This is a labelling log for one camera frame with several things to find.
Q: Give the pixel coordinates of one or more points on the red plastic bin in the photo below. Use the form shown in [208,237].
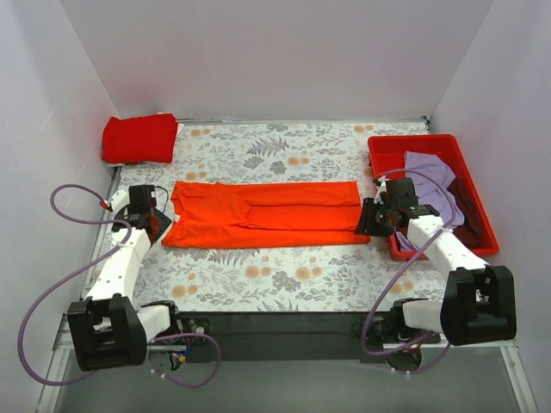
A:
[388,153]

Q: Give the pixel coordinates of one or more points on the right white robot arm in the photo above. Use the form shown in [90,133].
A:
[478,303]

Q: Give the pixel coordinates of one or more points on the dark maroon t shirt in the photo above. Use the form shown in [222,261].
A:
[470,232]

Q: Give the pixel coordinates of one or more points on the aluminium frame rail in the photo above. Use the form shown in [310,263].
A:
[479,378]

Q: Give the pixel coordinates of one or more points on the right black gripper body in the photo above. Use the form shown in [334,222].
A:
[369,217]

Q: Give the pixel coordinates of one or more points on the floral patterned table mat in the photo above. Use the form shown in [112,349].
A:
[313,278]

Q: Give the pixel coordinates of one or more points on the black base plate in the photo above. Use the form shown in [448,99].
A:
[277,336]

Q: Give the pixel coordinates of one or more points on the orange t shirt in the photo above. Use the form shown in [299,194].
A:
[268,215]

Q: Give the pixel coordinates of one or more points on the lavender t shirt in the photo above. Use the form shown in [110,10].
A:
[432,178]

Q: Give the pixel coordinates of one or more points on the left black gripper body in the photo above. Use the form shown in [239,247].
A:
[159,222]

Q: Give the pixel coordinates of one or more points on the folded red t shirt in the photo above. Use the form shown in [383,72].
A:
[138,139]

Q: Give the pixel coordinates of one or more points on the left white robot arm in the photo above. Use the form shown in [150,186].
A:
[107,329]

